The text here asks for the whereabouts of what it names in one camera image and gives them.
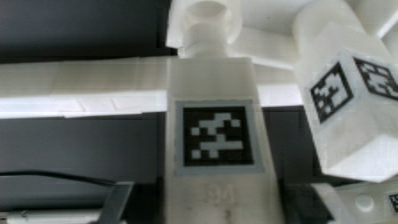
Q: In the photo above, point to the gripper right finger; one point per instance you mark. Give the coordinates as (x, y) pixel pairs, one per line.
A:
(332, 202)

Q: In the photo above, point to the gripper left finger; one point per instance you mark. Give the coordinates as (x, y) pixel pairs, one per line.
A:
(115, 202)

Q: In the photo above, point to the white chair leg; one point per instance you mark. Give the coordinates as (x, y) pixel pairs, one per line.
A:
(348, 87)
(220, 183)

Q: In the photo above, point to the white chair seat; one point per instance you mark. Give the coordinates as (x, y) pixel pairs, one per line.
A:
(266, 23)

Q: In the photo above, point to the white marker cube front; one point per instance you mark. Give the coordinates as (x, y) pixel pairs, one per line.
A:
(369, 199)

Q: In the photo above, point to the white front wall rail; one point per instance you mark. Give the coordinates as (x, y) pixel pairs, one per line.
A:
(137, 85)

